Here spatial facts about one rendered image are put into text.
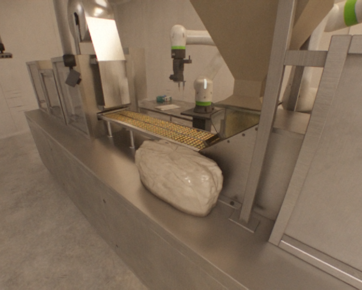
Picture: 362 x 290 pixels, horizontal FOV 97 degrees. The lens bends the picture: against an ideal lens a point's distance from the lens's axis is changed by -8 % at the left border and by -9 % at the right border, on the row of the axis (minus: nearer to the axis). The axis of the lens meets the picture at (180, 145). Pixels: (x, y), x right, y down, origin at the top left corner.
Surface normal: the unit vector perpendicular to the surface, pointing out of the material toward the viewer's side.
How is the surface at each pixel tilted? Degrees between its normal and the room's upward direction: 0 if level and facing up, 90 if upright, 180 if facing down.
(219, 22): 114
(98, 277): 0
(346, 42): 90
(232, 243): 0
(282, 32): 90
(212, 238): 0
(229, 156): 90
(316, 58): 90
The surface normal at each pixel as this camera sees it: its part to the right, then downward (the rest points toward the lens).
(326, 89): -0.65, 0.33
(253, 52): -0.59, 0.66
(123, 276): 0.00, -0.90
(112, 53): 0.72, -0.03
